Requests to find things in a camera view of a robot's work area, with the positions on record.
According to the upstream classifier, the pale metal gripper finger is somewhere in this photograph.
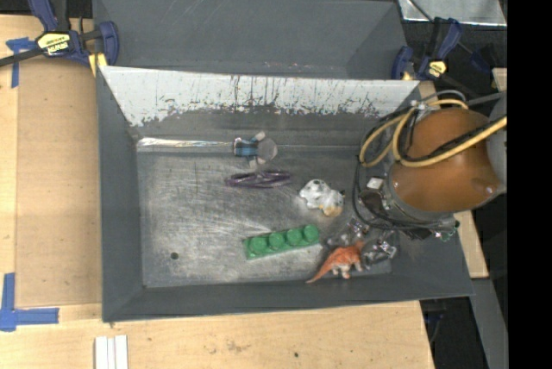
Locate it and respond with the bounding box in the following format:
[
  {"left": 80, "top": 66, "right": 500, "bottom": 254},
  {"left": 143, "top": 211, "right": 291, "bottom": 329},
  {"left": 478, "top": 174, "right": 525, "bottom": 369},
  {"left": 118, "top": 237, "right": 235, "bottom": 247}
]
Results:
[
  {"left": 327, "top": 218, "right": 367, "bottom": 247},
  {"left": 361, "top": 238, "right": 398, "bottom": 270}
]

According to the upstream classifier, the orange toy dinosaur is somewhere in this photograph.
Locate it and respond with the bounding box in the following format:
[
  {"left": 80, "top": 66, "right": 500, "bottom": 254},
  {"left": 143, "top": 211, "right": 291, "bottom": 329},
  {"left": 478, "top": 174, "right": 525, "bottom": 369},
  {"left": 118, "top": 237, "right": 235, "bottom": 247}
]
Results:
[{"left": 304, "top": 240, "right": 367, "bottom": 285}]

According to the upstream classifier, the white spotted toy animal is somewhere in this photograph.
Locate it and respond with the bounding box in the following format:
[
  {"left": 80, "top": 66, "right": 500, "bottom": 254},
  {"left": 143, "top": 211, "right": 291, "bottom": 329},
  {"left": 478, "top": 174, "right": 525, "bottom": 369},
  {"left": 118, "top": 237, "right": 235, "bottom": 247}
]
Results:
[{"left": 298, "top": 178, "right": 346, "bottom": 217}]

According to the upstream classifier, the green studded flat block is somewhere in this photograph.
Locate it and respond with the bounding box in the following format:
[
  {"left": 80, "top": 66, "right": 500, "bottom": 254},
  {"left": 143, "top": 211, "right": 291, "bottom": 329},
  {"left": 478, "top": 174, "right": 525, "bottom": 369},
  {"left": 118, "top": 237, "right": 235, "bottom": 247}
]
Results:
[{"left": 241, "top": 223, "right": 322, "bottom": 261}]

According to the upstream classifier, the blue and grey toy figure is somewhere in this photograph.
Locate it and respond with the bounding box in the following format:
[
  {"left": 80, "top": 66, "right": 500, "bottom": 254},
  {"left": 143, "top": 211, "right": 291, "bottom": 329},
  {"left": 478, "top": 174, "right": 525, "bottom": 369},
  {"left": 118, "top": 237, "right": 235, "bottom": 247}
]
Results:
[{"left": 232, "top": 130, "right": 279, "bottom": 168}]

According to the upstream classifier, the grey metal bin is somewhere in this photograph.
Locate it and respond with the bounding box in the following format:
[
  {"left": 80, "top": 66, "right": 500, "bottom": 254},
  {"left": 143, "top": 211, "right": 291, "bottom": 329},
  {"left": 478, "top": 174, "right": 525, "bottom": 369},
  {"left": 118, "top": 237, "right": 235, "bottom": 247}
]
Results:
[{"left": 90, "top": 0, "right": 476, "bottom": 323}]

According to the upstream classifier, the black cylinder on white bracket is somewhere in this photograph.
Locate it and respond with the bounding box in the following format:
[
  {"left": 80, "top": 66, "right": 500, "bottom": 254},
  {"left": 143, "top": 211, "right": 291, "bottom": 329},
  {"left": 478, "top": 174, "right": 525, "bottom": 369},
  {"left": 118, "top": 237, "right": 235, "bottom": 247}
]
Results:
[{"left": 358, "top": 176, "right": 392, "bottom": 214}]

